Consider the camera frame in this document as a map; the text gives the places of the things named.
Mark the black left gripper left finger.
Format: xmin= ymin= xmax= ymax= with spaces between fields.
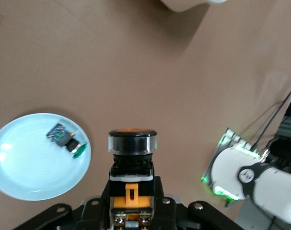
xmin=12 ymin=182 xmax=112 ymax=230

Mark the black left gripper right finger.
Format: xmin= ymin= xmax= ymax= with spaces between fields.
xmin=151 ymin=177 xmax=244 ymax=230

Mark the orange push button switch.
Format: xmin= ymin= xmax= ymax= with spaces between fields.
xmin=108 ymin=127 xmax=158 ymax=230

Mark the pink box with white lid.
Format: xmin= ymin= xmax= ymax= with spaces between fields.
xmin=159 ymin=0 xmax=229 ymax=13

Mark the light blue round plate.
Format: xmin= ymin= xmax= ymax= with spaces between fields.
xmin=0 ymin=113 xmax=92 ymax=201

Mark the blue green knob switch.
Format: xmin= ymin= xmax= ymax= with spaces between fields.
xmin=46 ymin=123 xmax=88 ymax=159

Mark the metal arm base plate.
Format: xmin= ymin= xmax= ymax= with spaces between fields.
xmin=201 ymin=127 xmax=272 ymax=209

